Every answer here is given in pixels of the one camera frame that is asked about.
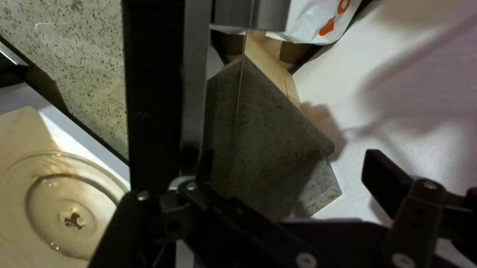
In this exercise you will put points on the black silver microwave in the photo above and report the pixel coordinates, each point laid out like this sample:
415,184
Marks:
30,124

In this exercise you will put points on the white orange plastic bag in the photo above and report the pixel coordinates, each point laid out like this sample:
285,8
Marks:
317,21

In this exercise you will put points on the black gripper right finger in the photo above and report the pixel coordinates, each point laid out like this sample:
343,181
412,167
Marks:
422,212

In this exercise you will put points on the glass microwave turntable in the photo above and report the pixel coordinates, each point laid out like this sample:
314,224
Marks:
54,209

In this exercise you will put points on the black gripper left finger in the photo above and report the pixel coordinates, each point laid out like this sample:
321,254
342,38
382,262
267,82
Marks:
148,227

